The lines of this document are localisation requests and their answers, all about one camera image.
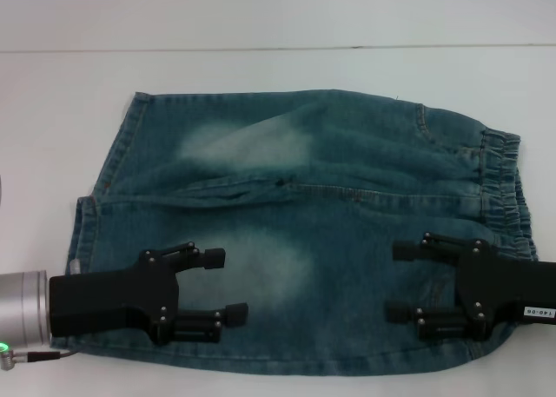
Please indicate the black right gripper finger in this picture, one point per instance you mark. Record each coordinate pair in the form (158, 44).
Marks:
(405, 250)
(399, 311)

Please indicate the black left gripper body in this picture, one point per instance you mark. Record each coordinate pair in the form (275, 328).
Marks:
(108, 299)

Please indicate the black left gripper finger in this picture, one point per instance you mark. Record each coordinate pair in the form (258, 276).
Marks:
(213, 259)
(234, 315)

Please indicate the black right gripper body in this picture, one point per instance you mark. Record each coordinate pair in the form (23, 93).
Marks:
(508, 290)

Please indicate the blue washed denim shorts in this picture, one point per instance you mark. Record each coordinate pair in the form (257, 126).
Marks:
(330, 162)

